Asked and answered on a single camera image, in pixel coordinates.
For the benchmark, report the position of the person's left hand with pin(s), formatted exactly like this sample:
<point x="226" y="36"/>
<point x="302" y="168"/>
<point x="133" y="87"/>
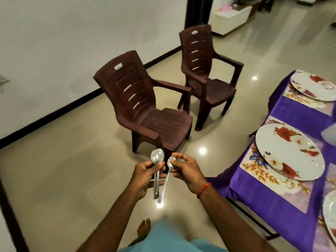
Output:
<point x="146" y="175"/>

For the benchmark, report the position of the person's right hand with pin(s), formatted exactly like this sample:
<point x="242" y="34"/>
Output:
<point x="188" y="170"/>

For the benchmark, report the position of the steel spoon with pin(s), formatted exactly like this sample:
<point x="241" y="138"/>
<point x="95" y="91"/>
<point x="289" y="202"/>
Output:
<point x="162" y="190"/>
<point x="155" y="192"/>
<point x="157" y="154"/>

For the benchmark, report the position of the white floral plate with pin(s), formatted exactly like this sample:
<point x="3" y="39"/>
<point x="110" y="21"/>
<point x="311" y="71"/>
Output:
<point x="315" y="86"/>
<point x="286" y="152"/>
<point x="330" y="217"/>

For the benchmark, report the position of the person's left forearm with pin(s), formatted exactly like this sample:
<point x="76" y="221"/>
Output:
<point x="110" y="223"/>

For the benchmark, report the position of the person's right forearm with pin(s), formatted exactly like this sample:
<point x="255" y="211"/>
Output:
<point x="236" y="223"/>

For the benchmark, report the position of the person's left foot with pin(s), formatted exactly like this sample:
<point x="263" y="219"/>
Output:
<point x="143" y="228"/>

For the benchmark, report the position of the purple tablecloth table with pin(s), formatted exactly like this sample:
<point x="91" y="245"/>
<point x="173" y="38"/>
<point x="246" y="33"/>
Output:
<point x="252" y="196"/>

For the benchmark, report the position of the person's teal t-shirt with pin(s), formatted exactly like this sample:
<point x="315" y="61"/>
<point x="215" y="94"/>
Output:
<point x="168" y="241"/>

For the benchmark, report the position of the red wrist thread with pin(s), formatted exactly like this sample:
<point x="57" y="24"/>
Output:
<point x="203" y="189"/>

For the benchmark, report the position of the brown plastic chair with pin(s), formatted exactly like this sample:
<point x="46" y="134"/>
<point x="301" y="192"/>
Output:
<point x="215" y="89"/>
<point x="157" y="123"/>

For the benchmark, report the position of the green plant in white pot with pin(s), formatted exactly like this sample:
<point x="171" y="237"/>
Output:
<point x="329" y="134"/>

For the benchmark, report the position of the white low cabinet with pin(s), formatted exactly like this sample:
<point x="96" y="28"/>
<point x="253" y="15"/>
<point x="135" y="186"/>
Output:
<point x="231" y="18"/>

